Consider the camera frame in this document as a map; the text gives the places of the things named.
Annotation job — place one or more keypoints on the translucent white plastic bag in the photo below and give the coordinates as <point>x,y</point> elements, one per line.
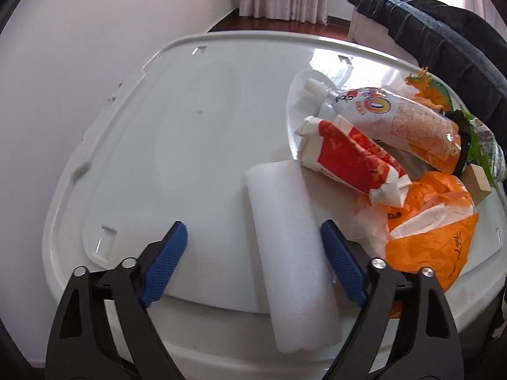
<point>368,229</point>

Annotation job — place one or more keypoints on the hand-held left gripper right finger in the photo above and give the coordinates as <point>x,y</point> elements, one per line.
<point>342,263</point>

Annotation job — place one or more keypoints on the white plastic lid tray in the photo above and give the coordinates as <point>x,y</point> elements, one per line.
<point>178,126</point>

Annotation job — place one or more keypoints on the clear plastic bag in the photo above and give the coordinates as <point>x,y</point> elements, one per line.
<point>305,105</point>

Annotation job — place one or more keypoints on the small wooden block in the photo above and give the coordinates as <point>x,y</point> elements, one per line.
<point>477,184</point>

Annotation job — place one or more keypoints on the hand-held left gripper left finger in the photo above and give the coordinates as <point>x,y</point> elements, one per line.
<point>166,261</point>

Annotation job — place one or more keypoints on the dark cloth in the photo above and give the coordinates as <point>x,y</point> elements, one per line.
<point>435,27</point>

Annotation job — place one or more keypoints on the orange and teal toy dinosaur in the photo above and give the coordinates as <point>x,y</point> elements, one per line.
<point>429,91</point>

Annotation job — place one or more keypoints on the red and white paper packet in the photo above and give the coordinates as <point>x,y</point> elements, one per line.
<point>344,158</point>

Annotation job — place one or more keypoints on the green snack packet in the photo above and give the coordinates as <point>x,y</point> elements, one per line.
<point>481,138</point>

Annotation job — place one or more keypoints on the white foam roll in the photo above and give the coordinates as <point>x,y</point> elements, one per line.
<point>289,245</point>

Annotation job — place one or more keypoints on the orange plastic bag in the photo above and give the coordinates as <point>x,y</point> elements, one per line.
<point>431,245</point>

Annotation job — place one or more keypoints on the white orange spouted pouch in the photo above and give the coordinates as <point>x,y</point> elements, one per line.
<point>400,120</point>

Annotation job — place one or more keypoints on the white furniture panel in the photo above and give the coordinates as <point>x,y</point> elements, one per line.
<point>366,27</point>

